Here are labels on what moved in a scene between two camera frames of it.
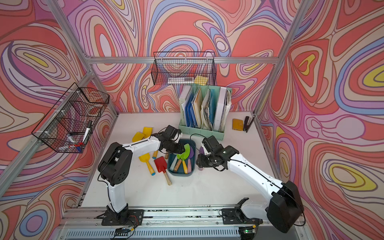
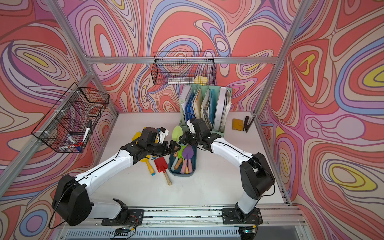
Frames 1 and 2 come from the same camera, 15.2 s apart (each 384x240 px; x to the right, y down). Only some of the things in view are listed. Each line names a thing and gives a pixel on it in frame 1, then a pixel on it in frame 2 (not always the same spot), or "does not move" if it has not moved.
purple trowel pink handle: x=201 y=151 → x=188 y=153
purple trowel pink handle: x=191 y=153 does not move
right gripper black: x=201 y=163 → x=186 y=140
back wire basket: x=184 y=68 does not move
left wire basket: x=67 y=125 does not move
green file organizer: x=205 y=109 does not move
